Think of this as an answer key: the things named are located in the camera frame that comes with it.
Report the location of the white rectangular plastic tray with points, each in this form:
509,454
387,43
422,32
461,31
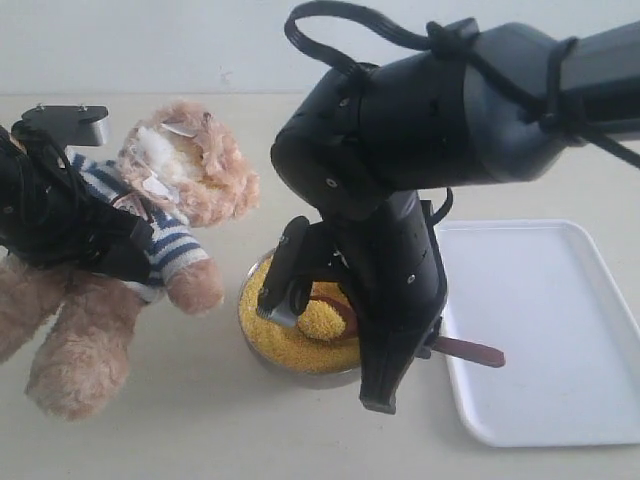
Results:
540,292

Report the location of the steel bowl of millet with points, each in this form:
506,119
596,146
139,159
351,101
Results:
316,349

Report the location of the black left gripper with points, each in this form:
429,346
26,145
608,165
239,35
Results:
49,217

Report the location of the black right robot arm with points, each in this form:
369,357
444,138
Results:
397,113

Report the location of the dark red wooden spoon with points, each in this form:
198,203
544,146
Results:
465,350

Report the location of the tan teddy bear striped sweater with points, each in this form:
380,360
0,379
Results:
179,169

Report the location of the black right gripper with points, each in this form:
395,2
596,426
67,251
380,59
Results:
387,263

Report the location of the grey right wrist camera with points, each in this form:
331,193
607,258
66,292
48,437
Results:
274,298

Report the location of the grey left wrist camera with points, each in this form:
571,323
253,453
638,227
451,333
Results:
76,125

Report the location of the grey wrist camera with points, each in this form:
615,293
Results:
274,298
76,125

